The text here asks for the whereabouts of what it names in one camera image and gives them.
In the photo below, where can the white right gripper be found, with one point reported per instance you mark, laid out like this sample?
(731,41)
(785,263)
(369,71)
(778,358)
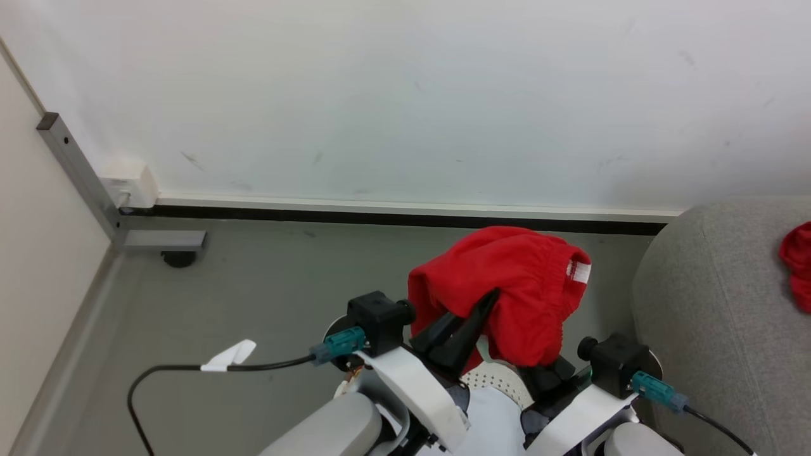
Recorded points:
(576,418)

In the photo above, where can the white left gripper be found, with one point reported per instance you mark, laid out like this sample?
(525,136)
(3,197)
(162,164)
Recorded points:
(418,392)

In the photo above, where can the red shorts with white label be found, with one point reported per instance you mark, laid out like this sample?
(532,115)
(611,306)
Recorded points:
(513,285)

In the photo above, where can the red garment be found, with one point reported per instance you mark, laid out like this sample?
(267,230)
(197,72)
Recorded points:
(799,266)

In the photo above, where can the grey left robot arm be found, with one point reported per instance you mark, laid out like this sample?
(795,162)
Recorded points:
(323,427)

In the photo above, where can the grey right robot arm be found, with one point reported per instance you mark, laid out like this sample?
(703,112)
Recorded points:
(643,440)

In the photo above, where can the white perforated laundry basket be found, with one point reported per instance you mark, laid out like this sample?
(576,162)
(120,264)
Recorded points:
(497,380)

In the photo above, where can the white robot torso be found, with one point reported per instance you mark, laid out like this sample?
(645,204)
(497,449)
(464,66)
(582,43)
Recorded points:
(491,421)

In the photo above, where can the black and white baseboard strip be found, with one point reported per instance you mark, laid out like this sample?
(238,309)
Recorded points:
(405,215)

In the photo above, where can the grey fabric sofa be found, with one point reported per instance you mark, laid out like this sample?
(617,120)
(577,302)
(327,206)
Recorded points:
(722,316)

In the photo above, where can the white tape tag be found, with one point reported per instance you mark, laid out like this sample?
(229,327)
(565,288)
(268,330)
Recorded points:
(229,356)

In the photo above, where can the black caster wheel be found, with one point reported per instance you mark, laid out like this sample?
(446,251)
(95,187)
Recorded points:
(179,258)

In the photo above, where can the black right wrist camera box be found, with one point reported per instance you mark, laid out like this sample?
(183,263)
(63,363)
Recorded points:
(618,364)

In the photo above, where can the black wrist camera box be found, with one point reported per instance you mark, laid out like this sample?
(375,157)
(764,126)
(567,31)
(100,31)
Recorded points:
(618,364)
(380,320)

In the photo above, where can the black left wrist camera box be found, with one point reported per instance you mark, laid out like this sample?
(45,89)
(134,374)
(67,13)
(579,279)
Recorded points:
(380,320)

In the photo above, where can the white wall socket box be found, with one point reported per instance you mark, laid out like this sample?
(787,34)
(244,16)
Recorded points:
(130,183)

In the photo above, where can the grey metal frame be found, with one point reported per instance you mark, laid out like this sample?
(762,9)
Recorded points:
(82,177)

